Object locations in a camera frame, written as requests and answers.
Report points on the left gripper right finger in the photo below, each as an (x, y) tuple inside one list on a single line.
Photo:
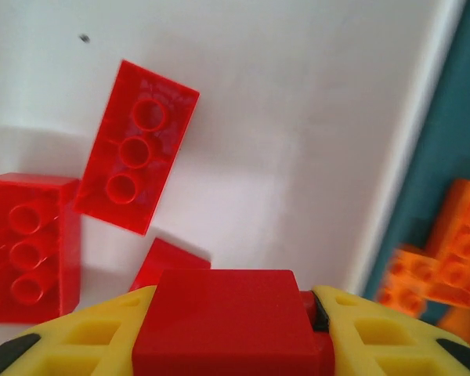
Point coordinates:
[(395, 344)]

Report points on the long orange lego brick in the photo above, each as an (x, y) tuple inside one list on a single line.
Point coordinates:
[(460, 243)]

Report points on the small red lego brick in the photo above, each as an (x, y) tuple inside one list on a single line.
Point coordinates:
[(168, 260)]

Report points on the white plastic container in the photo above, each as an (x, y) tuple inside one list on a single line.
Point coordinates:
[(278, 98)]

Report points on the square red lego brick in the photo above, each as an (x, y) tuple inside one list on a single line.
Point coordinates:
[(227, 321)]

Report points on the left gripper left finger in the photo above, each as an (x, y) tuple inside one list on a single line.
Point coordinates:
[(62, 344)]

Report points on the translucent red lego brick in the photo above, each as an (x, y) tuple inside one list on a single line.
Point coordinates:
[(137, 149)]

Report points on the teal plastic container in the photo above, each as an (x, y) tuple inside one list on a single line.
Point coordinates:
[(454, 117)]

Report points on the long red lego brick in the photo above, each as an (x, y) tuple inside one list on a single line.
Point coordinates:
[(27, 246)]

